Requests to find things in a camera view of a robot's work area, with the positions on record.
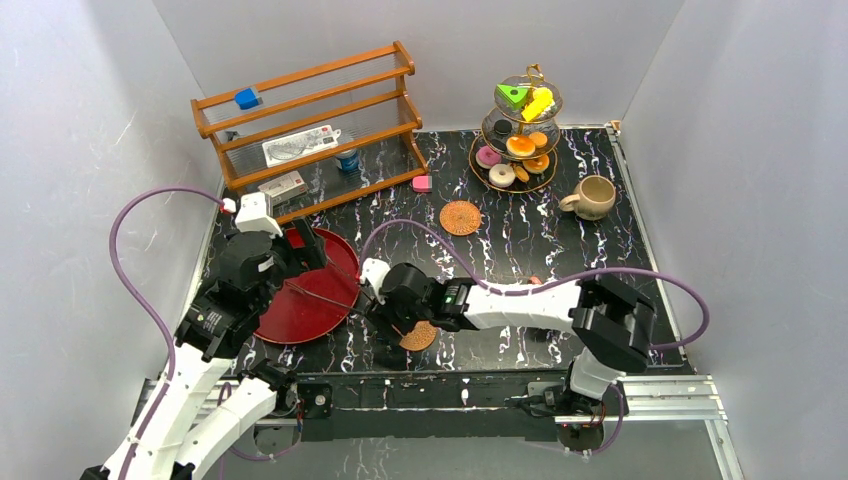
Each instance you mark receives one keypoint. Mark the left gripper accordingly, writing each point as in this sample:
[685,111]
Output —
[291,244]

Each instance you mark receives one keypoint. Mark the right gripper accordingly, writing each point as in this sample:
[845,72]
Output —
[379,315]

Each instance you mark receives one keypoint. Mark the metal tongs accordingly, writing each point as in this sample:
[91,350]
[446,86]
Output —
[349,308]

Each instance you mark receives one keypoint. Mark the woven coaster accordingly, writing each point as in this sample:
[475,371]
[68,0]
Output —
[460,218]
[419,338]

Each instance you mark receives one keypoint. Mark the dark red round tray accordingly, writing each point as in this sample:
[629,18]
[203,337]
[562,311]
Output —
[293,318]

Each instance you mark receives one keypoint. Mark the white cream donut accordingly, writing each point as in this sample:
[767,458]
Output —
[501,176]

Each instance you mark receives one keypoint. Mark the pink donut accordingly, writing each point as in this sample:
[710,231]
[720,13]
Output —
[486,157]

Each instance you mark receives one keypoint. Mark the round biscuit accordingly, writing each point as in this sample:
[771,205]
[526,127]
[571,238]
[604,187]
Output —
[539,139]
[520,173]

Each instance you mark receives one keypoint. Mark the orange donut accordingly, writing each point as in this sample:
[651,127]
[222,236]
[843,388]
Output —
[537,165]
[520,146]

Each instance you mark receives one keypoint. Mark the black sandwich cookie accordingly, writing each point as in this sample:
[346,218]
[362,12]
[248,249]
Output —
[502,127]

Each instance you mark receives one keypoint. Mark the beige mug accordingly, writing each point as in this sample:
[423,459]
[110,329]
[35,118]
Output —
[592,199]

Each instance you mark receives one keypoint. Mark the green cake wedge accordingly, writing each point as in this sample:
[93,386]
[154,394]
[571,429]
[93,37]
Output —
[512,97]

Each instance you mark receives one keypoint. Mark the yellow cake slice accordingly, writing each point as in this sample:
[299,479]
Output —
[542,100]

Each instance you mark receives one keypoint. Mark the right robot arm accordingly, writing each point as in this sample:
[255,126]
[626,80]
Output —
[613,321]

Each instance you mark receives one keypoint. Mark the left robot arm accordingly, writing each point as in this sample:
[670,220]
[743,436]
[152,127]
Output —
[167,441]

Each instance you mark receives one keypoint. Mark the small white box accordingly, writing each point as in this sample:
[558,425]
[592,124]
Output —
[284,187]

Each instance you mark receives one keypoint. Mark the blue jar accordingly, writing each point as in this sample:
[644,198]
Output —
[348,161]

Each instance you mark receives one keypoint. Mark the white flat package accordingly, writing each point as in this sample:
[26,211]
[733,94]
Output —
[292,147]

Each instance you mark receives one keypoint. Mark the wooden three-tier shelf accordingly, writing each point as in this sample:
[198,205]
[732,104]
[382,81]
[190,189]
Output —
[364,95]

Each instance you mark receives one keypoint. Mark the pink eraser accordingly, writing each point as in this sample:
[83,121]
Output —
[422,184]

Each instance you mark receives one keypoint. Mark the blue block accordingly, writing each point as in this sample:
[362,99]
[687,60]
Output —
[247,99]

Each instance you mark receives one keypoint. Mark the glass three-tier dessert stand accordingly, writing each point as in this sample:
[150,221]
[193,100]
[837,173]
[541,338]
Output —
[546,123]

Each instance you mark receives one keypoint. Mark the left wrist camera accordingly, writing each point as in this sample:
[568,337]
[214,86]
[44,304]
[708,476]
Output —
[253,213]

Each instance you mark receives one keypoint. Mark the black base frame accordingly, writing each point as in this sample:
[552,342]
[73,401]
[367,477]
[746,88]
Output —
[406,405]

